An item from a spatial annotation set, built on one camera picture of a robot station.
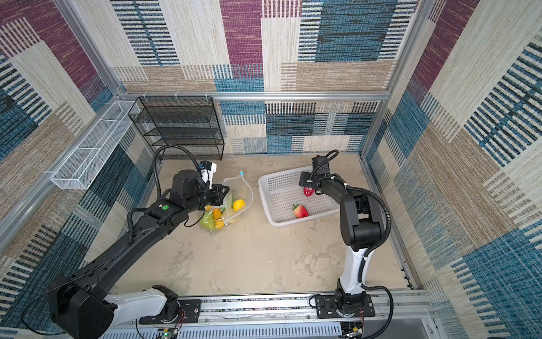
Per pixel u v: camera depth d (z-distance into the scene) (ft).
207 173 2.25
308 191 3.34
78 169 2.33
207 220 2.99
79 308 1.22
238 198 2.96
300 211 3.07
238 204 2.93
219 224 3.00
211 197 2.21
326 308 2.39
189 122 3.54
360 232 1.72
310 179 2.58
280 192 3.39
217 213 3.05
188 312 2.40
